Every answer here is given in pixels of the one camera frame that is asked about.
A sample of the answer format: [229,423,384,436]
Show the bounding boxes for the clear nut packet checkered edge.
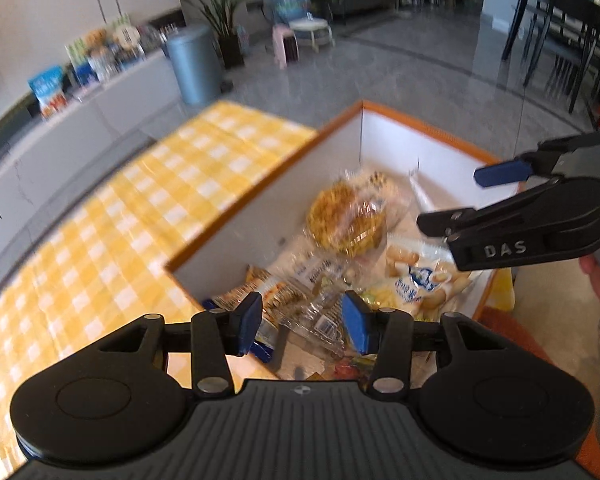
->
[342,166,408,213]

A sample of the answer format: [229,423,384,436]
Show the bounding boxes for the white marble television cabinet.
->
[0,47,187,283]

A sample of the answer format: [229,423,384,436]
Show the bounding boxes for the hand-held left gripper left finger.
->
[100,291,263,397]

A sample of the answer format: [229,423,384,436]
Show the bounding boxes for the potted snake plant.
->
[164,0,262,69]

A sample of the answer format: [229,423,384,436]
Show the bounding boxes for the orange cardboard box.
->
[165,100,517,396]

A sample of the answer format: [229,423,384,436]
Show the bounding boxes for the bread packet with blue print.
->
[384,241,485,322]

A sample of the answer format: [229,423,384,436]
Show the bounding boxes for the yellow checked tablecloth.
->
[0,100,517,480]

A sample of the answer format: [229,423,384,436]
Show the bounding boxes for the round yellow noodle cake packet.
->
[305,180,390,257]

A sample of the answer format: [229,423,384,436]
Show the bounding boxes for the snack packets on counter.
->
[64,12,142,82]

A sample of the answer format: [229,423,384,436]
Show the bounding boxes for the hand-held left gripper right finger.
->
[342,290,508,396]

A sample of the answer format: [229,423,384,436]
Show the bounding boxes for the brown teddy bear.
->
[82,27,109,52]

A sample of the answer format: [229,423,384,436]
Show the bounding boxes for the blue snack bag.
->
[28,65,71,120]

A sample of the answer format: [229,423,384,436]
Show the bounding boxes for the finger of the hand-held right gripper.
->
[417,177,600,237]
[472,130,600,189]

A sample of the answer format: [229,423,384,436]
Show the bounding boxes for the white nut packet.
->
[269,247,348,303]

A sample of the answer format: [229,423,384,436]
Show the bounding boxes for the white round stool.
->
[287,17,336,54]

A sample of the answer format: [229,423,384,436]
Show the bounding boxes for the clear plastic packet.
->
[279,285,363,363]

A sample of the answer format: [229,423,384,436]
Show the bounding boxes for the grey trash bin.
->
[165,24,224,107]

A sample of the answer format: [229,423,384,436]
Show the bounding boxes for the brown lattice crisp packet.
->
[211,265,312,333]

